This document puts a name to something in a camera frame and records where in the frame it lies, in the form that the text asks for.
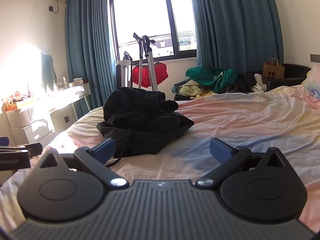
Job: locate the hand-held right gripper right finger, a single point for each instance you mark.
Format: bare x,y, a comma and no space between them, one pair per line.
220,150

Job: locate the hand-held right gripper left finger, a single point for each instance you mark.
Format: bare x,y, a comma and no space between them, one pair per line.
106,148

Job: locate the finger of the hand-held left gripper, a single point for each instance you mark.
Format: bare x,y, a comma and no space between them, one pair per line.
32,149

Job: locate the black pants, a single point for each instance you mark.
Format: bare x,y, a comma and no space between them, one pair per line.
145,130

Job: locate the dark clothes pile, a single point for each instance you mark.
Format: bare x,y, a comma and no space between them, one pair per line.
241,82

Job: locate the white ribbed storage box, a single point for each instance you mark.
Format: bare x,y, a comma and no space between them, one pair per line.
18,117

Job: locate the pastel bed sheet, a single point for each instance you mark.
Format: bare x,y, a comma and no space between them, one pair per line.
237,120

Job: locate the white vanity desk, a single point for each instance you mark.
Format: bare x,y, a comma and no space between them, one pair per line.
62,105

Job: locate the yellow knit garment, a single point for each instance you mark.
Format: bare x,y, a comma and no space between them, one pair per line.
190,87

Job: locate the dark laundry basket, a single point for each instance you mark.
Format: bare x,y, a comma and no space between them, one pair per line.
176,95

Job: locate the white tissue box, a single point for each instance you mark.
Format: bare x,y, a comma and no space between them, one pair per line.
77,83

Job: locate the green garment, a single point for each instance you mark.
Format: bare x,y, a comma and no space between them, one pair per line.
212,76

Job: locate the teal framed mirror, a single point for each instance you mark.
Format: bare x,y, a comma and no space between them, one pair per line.
48,70

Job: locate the red garment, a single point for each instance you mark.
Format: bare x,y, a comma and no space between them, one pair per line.
160,72

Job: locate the garment steamer with silver pole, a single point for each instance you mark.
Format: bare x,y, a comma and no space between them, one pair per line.
151,65

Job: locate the brown paper bag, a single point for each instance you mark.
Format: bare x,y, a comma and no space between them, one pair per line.
272,71

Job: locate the teal curtain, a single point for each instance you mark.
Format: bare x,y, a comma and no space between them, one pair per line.
87,50
237,22

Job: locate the black armchair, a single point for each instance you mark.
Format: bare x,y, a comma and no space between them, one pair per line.
295,73

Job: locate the pastel pillow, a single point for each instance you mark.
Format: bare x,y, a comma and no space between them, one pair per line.
312,80

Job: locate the black framed window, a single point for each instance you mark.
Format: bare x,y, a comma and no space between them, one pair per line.
145,10

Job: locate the grey wall socket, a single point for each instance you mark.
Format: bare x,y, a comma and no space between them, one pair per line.
315,58

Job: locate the black wall box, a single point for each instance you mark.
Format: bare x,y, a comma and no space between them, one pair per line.
52,8

